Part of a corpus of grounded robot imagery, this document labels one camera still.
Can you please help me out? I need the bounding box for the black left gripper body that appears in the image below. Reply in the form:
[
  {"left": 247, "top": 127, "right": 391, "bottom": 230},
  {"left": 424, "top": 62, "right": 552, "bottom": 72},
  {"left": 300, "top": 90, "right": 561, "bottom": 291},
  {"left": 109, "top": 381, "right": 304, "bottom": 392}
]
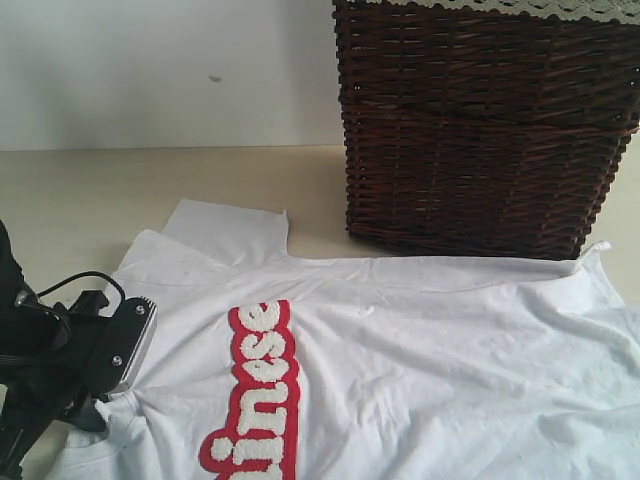
[{"left": 1, "top": 290, "right": 108, "bottom": 465}]

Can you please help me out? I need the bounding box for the white shirt with red lettering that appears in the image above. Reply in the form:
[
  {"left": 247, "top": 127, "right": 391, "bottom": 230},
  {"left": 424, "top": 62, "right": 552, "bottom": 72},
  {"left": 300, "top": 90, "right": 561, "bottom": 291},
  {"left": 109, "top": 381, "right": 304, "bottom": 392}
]
[{"left": 50, "top": 200, "right": 639, "bottom": 479}]

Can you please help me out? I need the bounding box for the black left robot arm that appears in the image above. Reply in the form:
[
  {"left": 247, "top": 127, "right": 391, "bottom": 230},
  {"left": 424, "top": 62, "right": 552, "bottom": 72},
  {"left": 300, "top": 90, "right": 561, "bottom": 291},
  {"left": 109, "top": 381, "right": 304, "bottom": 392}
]
[{"left": 1, "top": 232, "right": 157, "bottom": 479}]

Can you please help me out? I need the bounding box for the brown wicker laundry basket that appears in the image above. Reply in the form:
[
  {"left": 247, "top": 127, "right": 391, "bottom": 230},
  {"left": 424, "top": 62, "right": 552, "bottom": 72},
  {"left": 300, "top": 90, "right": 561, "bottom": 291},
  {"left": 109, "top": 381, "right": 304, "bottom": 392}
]
[{"left": 333, "top": 1, "right": 639, "bottom": 260}]

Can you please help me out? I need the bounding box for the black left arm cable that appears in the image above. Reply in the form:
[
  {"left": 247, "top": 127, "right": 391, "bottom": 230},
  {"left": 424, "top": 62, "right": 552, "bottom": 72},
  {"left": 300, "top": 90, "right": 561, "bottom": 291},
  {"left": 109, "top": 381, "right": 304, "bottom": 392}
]
[{"left": 29, "top": 270, "right": 127, "bottom": 311}]

